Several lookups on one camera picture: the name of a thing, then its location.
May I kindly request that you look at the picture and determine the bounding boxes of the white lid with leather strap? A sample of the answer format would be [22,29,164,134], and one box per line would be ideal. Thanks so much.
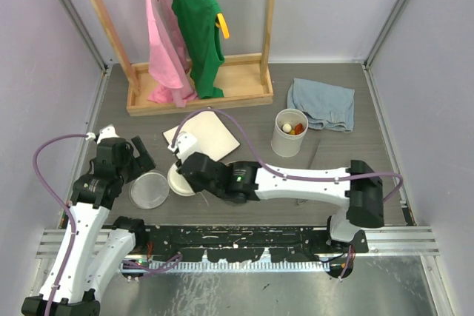
[167,164,196,197]

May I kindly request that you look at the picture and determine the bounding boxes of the white square plate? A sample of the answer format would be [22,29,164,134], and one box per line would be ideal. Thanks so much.
[176,111,240,161]

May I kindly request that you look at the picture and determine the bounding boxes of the tall metal container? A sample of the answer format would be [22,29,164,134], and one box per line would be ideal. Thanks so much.
[271,109,308,158]

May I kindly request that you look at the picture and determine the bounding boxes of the metal tongs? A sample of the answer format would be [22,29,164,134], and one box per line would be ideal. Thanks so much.
[296,140,321,206]

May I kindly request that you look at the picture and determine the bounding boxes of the orange salmon slice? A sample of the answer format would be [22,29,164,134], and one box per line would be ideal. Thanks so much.
[294,124,304,135]

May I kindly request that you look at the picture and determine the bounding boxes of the blue denim cloth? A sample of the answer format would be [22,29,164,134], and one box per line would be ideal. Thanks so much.
[287,78,355,133]

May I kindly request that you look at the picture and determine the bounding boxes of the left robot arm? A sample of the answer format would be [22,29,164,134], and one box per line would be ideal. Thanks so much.
[21,134,156,315]

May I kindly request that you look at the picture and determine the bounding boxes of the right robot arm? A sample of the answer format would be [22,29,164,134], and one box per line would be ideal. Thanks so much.
[130,134,384,252]

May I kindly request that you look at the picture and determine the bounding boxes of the pink shirt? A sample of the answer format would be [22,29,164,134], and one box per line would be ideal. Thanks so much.
[145,0,198,107]

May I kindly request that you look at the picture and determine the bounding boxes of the black white sushi roll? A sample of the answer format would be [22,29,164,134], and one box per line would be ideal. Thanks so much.
[282,124,292,133]

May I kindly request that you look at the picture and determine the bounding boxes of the wooden clothes rack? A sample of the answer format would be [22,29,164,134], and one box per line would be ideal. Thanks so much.
[90,0,275,116]

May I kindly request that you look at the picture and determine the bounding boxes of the green shirt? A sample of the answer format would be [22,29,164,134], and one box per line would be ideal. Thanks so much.
[172,0,224,99]

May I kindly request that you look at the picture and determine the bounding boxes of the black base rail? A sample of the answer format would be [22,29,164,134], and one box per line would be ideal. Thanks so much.
[122,223,369,263]

